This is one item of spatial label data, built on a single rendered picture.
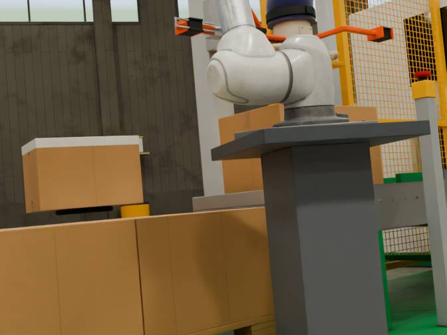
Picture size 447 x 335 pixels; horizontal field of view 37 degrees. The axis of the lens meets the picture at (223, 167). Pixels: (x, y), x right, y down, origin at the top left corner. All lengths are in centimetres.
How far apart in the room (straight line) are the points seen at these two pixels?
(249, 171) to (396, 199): 62
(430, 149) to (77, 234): 148
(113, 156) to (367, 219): 222
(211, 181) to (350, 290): 211
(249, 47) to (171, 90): 976
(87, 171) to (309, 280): 220
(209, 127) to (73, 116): 749
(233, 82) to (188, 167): 969
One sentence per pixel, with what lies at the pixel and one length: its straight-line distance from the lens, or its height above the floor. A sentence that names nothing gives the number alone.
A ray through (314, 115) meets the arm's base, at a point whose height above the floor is 80.
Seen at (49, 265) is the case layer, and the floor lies 43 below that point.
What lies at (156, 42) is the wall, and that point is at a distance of 1180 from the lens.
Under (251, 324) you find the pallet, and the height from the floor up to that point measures 13.
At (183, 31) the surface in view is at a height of 125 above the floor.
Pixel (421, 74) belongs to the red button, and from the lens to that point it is 288.
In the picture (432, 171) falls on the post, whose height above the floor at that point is 63.
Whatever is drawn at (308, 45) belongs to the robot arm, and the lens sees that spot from 202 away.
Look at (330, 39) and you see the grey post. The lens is 620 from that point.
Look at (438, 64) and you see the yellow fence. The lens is 488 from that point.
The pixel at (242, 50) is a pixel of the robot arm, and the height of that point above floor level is 99.
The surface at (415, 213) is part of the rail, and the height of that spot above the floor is 46.
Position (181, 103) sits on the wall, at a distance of 1166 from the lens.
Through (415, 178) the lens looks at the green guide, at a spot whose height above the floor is 61.
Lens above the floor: 56
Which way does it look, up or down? 3 degrees up
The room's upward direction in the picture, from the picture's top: 5 degrees counter-clockwise
